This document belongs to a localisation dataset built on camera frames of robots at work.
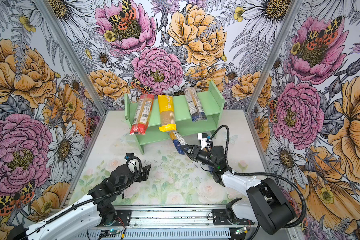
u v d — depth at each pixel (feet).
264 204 1.40
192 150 2.37
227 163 2.01
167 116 2.54
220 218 2.42
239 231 2.35
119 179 1.97
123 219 2.41
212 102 2.96
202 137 2.49
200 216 2.50
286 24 2.53
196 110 2.64
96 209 1.86
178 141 2.55
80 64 3.11
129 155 2.30
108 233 2.33
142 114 2.55
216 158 2.08
